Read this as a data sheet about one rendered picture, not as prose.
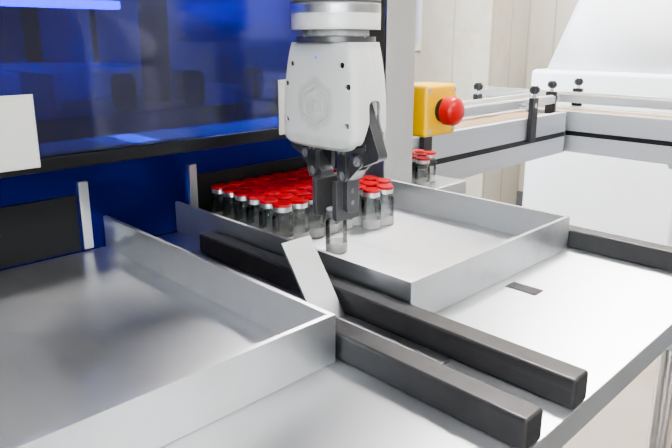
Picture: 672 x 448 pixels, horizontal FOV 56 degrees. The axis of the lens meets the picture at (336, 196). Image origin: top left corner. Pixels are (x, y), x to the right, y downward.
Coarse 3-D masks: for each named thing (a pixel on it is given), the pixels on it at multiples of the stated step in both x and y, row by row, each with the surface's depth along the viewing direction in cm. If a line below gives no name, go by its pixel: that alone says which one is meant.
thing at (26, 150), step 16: (0, 96) 49; (16, 96) 50; (32, 96) 51; (0, 112) 49; (16, 112) 50; (32, 112) 51; (0, 128) 49; (16, 128) 50; (32, 128) 51; (0, 144) 50; (16, 144) 50; (32, 144) 51; (0, 160) 50; (16, 160) 51; (32, 160) 51
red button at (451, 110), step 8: (448, 96) 88; (440, 104) 87; (448, 104) 86; (456, 104) 86; (440, 112) 87; (448, 112) 86; (456, 112) 86; (464, 112) 88; (440, 120) 87; (448, 120) 86; (456, 120) 87
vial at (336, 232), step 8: (328, 216) 63; (328, 224) 63; (336, 224) 62; (344, 224) 63; (328, 232) 63; (336, 232) 63; (344, 232) 63; (328, 240) 63; (336, 240) 63; (344, 240) 63; (328, 248) 63; (336, 248) 63; (344, 248) 63
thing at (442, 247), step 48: (432, 192) 77; (240, 240) 63; (288, 240) 57; (384, 240) 68; (432, 240) 68; (480, 240) 68; (528, 240) 59; (384, 288) 49; (432, 288) 49; (480, 288) 55
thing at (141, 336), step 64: (64, 256) 63; (128, 256) 62; (192, 256) 53; (0, 320) 49; (64, 320) 49; (128, 320) 49; (192, 320) 49; (256, 320) 48; (320, 320) 41; (0, 384) 40; (64, 384) 40; (128, 384) 40; (192, 384) 35; (256, 384) 38
